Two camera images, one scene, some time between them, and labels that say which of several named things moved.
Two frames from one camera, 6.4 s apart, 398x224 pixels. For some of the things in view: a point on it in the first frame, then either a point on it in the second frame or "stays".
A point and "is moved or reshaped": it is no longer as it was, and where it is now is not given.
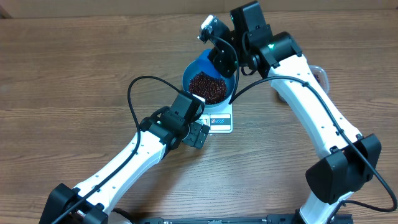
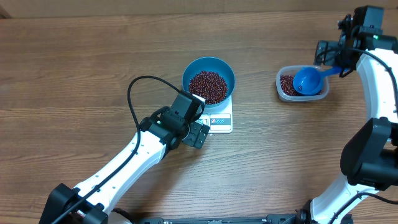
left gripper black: (196, 139) stays
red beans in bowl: (212, 90) stays
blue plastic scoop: (203, 64) is moved or reshaped
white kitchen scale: (219, 119) stays
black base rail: (270, 219) stays
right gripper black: (224, 65) to (331, 51)
